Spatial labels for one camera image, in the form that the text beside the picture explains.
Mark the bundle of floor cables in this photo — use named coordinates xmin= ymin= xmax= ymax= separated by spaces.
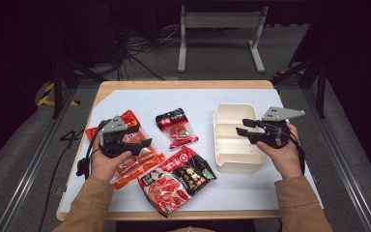
xmin=107 ymin=18 xmax=183 ymax=81

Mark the person's left hand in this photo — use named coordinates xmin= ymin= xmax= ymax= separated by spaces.
xmin=90 ymin=141 xmax=133 ymax=183

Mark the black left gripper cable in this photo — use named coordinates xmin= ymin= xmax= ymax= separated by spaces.
xmin=38 ymin=120 xmax=108 ymax=232

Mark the black tripod stand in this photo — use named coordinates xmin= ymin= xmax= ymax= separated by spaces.
xmin=47 ymin=54 xmax=109 ymax=120
xmin=271 ymin=54 xmax=329 ymax=120

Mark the person's right hand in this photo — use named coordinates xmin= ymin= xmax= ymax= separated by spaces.
xmin=255 ymin=124 xmax=303 ymax=180

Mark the yellow black hazard tape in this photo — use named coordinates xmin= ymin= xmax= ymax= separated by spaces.
xmin=37 ymin=81 xmax=81 ymax=107

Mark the small black red food packet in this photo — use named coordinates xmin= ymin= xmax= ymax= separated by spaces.
xmin=155 ymin=107 xmax=200 ymax=150

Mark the white metal stand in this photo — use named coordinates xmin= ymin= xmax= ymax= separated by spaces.
xmin=177 ymin=4 xmax=270 ymax=74

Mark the white table mat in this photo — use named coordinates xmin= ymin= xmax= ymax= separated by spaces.
xmin=59 ymin=88 xmax=324 ymax=214

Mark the white divided plastic container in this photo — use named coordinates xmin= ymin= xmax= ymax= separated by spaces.
xmin=212 ymin=102 xmax=268 ymax=174

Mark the large red black food packet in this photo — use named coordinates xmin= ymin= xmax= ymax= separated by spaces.
xmin=137 ymin=146 xmax=217 ymax=218

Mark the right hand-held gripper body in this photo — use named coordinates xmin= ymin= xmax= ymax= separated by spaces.
xmin=247 ymin=106 xmax=306 ymax=150

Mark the orange translucent food packet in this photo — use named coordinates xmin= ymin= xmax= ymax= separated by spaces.
xmin=85 ymin=109 xmax=167 ymax=190

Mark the aluminium floor rail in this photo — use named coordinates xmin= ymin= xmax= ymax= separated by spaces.
xmin=0 ymin=86 xmax=78 ymax=232
xmin=302 ymin=86 xmax=371 ymax=232

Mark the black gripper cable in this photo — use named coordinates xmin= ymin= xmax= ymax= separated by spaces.
xmin=38 ymin=120 xmax=108 ymax=232
xmin=284 ymin=130 xmax=306 ymax=177

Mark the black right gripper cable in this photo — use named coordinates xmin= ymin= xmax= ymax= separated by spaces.
xmin=284 ymin=130 xmax=306 ymax=177

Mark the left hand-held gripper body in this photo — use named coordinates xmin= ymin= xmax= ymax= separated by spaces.
xmin=99 ymin=115 xmax=133 ymax=159

